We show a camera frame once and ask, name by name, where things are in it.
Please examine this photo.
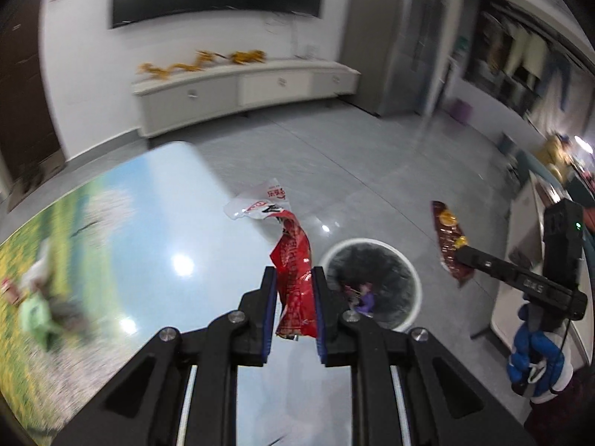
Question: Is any person's right hand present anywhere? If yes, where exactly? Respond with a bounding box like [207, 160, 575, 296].
[508, 304, 573, 398]

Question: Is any clear wrapper with red print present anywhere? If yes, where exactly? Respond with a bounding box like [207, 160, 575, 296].
[224, 177, 293, 224]

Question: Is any white tissue paper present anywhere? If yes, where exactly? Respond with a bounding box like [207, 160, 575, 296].
[21, 239, 57, 284]

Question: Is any yellow cloth item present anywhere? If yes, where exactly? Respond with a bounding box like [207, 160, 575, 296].
[541, 135, 572, 177]

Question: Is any grey refrigerator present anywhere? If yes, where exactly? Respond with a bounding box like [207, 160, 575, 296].
[341, 0, 454, 118]

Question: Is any white TV cabinet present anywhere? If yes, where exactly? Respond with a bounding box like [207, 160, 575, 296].
[131, 58, 362, 139]

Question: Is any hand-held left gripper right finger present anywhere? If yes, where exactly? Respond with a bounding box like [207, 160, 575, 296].
[312, 266, 535, 446]

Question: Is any white trash bin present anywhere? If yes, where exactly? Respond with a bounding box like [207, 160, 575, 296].
[321, 237, 423, 333]

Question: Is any black bin liner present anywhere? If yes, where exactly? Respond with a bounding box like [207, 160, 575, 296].
[332, 244, 414, 326]

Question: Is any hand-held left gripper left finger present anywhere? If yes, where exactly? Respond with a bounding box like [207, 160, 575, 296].
[56, 266, 279, 446]

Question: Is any small purple bin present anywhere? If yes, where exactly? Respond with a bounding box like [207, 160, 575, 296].
[448, 100, 474, 124]

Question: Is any red snack wrapper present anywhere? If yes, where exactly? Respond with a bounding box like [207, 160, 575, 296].
[270, 210, 318, 341]

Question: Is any white side cabinet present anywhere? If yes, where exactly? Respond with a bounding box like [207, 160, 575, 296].
[493, 167, 559, 340]

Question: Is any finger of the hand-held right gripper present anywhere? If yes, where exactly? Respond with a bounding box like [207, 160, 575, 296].
[456, 245, 586, 321]

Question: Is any golden dragon figure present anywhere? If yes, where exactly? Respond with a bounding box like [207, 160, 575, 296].
[137, 50, 228, 82]

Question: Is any dark wooden door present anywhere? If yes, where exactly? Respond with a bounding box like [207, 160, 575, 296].
[0, 0, 63, 200]

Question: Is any brown snack wrapper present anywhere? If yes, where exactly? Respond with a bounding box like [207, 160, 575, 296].
[430, 201, 475, 289]

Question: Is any person's right forearm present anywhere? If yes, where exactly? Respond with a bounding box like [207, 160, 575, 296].
[523, 376, 595, 446]

